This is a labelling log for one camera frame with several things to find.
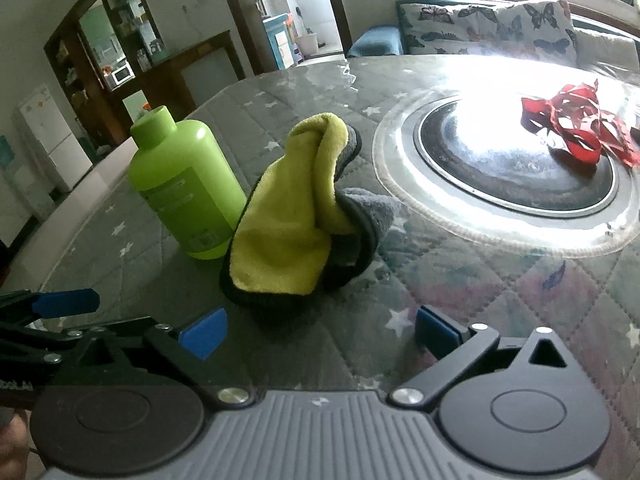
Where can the white microwave oven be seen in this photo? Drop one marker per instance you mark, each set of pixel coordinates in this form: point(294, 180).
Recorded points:
point(122, 74)

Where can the red ribbon bundle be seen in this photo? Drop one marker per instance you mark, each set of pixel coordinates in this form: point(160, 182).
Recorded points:
point(575, 115)

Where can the green plastic bottle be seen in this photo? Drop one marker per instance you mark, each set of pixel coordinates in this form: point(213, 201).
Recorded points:
point(182, 174)

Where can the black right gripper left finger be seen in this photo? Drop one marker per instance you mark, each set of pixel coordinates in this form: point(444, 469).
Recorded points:
point(182, 354)

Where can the blue white cabinet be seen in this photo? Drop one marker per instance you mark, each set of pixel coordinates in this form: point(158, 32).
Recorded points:
point(276, 28)

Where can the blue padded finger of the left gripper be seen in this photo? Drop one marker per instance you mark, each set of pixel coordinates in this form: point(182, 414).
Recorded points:
point(24, 307)

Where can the blue sofa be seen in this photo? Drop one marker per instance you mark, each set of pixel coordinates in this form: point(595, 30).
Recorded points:
point(594, 49)

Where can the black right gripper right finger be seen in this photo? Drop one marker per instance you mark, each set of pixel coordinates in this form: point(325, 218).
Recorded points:
point(459, 352)

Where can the white bucket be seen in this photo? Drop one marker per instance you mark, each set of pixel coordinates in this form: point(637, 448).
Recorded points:
point(308, 45)

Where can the grey star quilted table cover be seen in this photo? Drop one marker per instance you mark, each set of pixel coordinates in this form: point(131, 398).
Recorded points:
point(136, 266)

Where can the yellow and grey microfibre cloth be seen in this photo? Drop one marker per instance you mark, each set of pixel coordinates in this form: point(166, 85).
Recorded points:
point(301, 234)

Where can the white refrigerator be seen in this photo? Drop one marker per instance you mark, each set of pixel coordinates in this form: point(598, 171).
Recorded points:
point(65, 158)

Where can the dark wooden shelf cabinet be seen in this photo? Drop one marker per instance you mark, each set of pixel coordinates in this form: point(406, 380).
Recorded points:
point(94, 38)

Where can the butterfly print pillow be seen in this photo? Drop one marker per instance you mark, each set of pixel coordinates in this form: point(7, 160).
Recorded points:
point(539, 30)

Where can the round black induction cooktop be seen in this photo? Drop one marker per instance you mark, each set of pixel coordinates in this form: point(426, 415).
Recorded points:
point(501, 162)

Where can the dark wooden table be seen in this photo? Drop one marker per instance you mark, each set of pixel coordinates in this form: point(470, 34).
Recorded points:
point(185, 80)

